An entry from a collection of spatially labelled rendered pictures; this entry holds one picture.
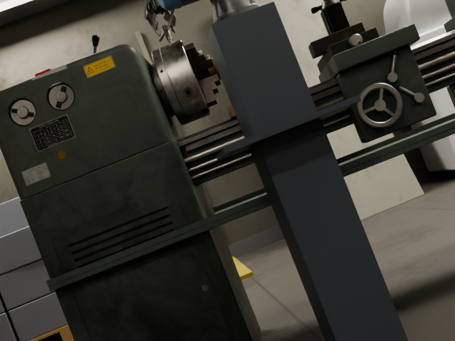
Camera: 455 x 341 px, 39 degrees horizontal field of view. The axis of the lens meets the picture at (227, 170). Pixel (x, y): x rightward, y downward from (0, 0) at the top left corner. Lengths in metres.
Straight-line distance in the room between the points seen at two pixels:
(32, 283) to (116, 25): 2.26
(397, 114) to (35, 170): 1.29
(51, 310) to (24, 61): 2.12
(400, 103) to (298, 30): 3.11
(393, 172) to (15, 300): 2.85
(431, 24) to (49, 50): 3.03
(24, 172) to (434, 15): 3.55
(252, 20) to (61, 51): 3.73
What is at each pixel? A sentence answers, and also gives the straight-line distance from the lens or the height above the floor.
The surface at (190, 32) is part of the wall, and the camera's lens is 5.51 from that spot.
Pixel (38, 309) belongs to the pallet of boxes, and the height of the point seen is 0.30.
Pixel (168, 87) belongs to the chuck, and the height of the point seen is 1.06.
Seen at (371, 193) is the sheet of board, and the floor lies 0.15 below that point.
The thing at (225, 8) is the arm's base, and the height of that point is 1.14.
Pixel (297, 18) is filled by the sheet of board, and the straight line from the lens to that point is 5.39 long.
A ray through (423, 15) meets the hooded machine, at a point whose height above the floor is 1.24.
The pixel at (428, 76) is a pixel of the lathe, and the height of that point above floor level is 0.74.
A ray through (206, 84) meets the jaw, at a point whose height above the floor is 1.03.
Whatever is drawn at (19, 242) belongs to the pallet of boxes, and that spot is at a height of 0.76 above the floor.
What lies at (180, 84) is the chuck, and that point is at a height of 1.05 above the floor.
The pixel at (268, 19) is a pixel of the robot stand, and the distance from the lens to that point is 1.93.
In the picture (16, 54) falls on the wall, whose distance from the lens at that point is 5.59.
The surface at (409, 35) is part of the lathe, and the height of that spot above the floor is 0.89.
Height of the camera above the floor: 0.68
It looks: level
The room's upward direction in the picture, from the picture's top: 22 degrees counter-clockwise
